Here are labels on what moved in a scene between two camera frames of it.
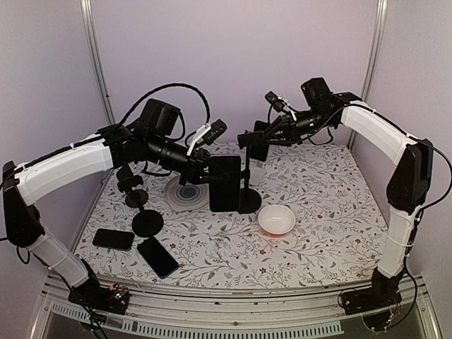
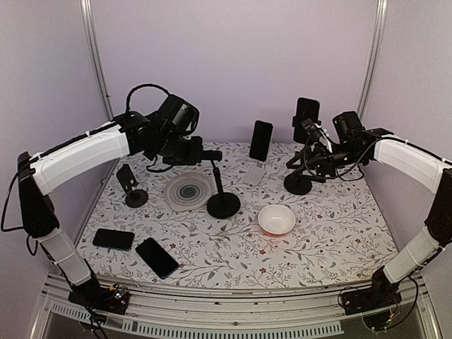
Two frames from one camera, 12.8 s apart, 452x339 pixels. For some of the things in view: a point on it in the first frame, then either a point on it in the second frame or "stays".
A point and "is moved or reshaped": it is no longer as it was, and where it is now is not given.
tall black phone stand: (251, 200) → (296, 183)
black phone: (114, 239) stays
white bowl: (277, 219) stays
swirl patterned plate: (189, 197) stays
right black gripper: (293, 134) → (324, 162)
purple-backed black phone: (225, 183) is moved or reshaped
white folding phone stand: (256, 173) stays
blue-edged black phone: (157, 256) stays
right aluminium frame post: (376, 49) stays
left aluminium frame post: (88, 16) stays
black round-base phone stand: (147, 223) → (223, 205)
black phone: (260, 152) stays
